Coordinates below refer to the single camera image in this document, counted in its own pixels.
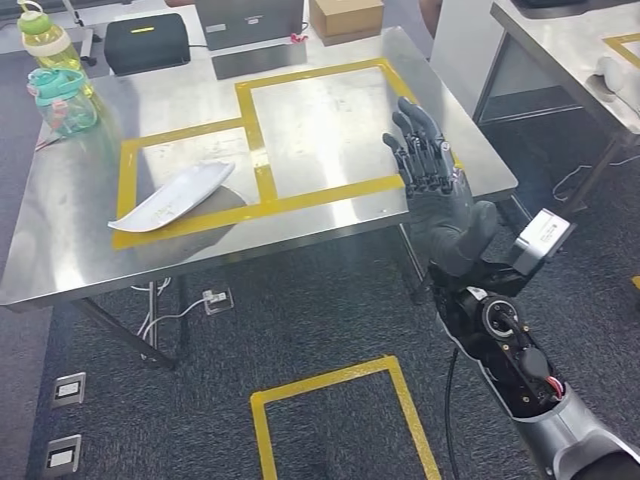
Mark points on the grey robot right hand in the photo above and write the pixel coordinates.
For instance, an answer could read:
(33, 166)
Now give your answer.
(445, 218)

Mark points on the white plastic car part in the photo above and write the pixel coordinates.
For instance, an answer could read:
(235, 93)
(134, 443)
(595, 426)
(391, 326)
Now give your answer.
(620, 79)
(175, 195)

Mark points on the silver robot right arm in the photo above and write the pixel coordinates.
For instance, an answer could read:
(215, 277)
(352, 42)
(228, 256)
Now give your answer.
(525, 378)

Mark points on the steel workbench table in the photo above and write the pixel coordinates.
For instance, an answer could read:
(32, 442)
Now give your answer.
(560, 46)
(324, 132)

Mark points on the yellow workbench tape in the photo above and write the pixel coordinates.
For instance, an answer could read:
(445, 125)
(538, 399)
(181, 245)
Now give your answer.
(255, 146)

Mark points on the white desk side panel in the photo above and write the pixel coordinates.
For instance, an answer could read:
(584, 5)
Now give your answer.
(465, 46)

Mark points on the seated person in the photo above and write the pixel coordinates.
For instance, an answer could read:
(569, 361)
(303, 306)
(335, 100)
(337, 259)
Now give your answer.
(430, 13)

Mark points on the cardboard box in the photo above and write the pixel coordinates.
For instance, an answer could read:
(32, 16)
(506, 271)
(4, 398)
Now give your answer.
(345, 20)

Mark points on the yellow floor tape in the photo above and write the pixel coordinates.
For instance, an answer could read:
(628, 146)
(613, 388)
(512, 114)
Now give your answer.
(635, 282)
(260, 437)

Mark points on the small red clip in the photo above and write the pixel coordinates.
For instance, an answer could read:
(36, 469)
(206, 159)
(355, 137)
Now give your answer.
(299, 38)

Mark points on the white floor plug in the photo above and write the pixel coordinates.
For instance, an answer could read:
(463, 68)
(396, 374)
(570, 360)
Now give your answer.
(217, 300)

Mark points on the grey laptop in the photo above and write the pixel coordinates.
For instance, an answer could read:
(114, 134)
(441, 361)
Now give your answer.
(250, 23)

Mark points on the white desk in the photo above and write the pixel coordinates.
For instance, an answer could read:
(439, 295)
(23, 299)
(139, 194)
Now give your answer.
(200, 56)

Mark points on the black carrying case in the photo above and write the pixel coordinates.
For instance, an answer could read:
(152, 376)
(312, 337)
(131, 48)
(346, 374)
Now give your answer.
(147, 43)

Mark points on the teal water bottle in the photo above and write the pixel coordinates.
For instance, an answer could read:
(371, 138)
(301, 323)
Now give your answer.
(63, 102)

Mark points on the floor socket plate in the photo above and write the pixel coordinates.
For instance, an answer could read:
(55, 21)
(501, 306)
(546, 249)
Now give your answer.
(69, 389)
(61, 457)

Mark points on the yellow-green water bottle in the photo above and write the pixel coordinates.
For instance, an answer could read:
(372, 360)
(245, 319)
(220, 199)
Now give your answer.
(50, 43)

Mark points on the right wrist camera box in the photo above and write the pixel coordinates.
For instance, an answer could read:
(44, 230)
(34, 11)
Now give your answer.
(543, 238)

